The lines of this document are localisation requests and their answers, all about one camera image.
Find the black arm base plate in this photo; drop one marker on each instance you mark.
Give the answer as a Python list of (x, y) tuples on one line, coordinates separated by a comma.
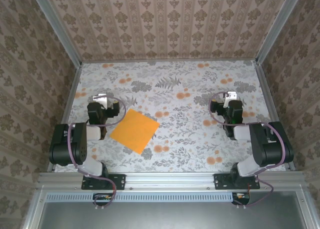
[(120, 181), (220, 181)]

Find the aluminium side rail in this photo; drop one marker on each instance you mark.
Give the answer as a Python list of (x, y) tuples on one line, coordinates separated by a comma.
[(266, 89), (66, 114)]

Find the orange paper sheet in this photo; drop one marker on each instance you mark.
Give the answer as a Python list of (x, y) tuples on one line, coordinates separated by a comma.
[(135, 131)]

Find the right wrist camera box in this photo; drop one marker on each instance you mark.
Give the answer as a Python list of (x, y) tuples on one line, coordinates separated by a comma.
[(231, 95)]

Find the grey metal panel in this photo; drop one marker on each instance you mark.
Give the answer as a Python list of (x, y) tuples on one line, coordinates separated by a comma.
[(170, 216)]

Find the aluminium frame profile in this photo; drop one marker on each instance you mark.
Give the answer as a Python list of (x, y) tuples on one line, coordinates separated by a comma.
[(305, 209), (33, 209)]

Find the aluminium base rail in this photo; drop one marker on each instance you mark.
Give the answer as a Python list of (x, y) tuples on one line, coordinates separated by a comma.
[(170, 180)]

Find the floral table cover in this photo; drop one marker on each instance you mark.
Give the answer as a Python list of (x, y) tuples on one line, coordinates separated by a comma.
[(160, 161)]

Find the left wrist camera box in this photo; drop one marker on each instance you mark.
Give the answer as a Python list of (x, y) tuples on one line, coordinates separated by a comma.
[(99, 98)]

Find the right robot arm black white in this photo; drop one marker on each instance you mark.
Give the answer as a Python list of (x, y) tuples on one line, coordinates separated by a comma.
[(265, 149)]

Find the aluminium corner post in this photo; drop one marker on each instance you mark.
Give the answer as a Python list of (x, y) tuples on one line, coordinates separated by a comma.
[(277, 26), (57, 26)]

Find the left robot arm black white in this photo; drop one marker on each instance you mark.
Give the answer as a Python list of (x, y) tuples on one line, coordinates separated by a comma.
[(80, 144)]

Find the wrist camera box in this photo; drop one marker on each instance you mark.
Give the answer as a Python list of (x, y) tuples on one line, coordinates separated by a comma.
[(231, 95), (99, 98)]

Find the aluminium back rail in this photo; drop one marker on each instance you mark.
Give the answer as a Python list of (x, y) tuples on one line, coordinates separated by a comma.
[(170, 60)]

